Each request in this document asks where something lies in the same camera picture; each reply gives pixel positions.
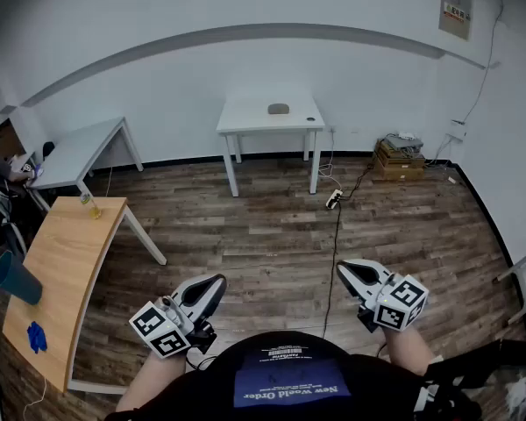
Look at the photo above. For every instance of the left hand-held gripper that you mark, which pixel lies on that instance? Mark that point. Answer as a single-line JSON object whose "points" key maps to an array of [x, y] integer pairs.
{"points": [[166, 333]]}

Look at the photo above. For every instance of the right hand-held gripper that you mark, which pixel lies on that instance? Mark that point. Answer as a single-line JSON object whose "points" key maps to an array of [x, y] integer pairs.
{"points": [[399, 307]]}

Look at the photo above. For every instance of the brown oval pad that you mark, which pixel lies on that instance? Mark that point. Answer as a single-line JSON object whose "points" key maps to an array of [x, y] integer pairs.
{"points": [[278, 109]]}

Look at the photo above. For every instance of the person's left forearm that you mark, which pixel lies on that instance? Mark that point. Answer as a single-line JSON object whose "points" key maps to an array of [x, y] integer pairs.
{"points": [[149, 380]]}

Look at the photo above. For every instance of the person's right forearm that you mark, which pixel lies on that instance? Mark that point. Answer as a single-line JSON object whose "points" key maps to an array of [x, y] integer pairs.
{"points": [[410, 351]]}

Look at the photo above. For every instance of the white power strip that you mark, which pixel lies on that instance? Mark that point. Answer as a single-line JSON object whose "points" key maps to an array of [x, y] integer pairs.
{"points": [[334, 199]]}

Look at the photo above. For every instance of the person's black printed shirt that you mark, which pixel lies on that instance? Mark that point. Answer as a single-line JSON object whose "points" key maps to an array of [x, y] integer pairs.
{"points": [[289, 366]]}

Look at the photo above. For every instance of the flat cardboard box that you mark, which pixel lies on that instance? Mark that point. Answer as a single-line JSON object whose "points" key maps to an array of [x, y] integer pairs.
{"points": [[401, 156]]}

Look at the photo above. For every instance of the wooden table with white legs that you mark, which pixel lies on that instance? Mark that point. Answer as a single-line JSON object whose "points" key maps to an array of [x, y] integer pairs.
{"points": [[66, 270]]}

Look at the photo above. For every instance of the bottle with yellow drink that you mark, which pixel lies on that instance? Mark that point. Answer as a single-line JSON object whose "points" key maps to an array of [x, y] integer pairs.
{"points": [[92, 209]]}

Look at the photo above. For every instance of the grey electronic device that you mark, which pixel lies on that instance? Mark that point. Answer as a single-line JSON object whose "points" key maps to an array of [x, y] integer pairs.
{"points": [[403, 142]]}

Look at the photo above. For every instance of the small white device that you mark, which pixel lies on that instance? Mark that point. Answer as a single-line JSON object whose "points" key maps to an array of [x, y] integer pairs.
{"points": [[407, 135]]}

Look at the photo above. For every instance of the blue glove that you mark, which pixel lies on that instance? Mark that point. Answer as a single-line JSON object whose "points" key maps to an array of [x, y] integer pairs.
{"points": [[36, 336]]}

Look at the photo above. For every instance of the teal plastic cup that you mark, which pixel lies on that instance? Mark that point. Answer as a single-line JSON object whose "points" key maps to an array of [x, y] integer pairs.
{"points": [[17, 281]]}

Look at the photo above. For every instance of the long white table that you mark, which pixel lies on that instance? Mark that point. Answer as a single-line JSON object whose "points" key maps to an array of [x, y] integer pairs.
{"points": [[79, 156]]}

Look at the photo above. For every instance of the small white table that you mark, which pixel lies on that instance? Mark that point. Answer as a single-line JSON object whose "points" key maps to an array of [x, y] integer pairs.
{"points": [[254, 119]]}

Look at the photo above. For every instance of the black office chair back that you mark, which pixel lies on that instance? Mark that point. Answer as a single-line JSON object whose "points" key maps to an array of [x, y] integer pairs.
{"points": [[48, 149]]}

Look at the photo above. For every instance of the brown wooden door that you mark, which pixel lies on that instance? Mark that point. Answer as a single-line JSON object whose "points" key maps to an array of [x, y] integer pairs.
{"points": [[11, 140]]}

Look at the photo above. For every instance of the white wall junction box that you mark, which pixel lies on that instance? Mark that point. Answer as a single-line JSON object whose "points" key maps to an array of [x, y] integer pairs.
{"points": [[457, 130]]}

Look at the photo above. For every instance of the black chair with white frame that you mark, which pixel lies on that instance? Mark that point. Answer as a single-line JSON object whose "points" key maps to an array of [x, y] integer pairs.
{"points": [[0, 209]]}

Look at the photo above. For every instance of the grey wall trunking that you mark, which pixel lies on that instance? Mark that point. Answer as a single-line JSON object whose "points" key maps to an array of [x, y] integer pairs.
{"points": [[245, 31]]}

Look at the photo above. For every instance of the grey wall electrical panel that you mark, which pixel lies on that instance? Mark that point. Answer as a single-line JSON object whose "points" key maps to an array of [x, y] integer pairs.
{"points": [[456, 16]]}

